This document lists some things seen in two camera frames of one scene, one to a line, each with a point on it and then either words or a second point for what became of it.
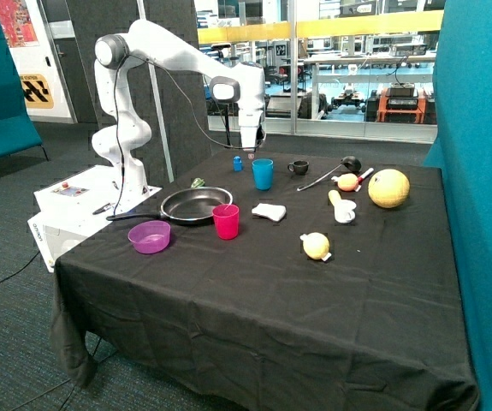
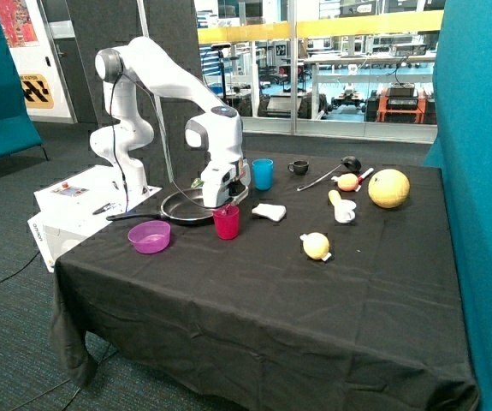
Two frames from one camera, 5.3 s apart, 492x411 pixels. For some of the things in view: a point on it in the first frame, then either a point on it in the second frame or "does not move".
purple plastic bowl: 150,237 does not move
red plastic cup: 226,218 does not move
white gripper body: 248,134 -> 222,181
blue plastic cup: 263,164 does not move
